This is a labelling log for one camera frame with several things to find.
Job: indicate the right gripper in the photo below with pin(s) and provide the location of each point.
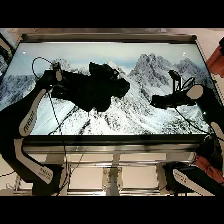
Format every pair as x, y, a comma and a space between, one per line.
168, 100

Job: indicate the black garment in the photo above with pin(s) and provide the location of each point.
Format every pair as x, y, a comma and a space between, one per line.
95, 90

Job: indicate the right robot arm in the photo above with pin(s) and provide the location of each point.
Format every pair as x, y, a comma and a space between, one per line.
210, 104

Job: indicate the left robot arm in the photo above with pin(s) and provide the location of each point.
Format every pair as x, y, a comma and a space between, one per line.
13, 123

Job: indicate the red garment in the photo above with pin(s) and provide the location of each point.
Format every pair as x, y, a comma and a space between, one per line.
216, 63

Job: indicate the orange garment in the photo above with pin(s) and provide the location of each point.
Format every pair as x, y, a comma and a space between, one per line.
210, 168

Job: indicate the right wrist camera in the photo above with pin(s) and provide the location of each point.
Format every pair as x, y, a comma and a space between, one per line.
174, 75

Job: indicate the silver frame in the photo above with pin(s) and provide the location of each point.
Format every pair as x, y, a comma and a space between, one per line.
113, 156

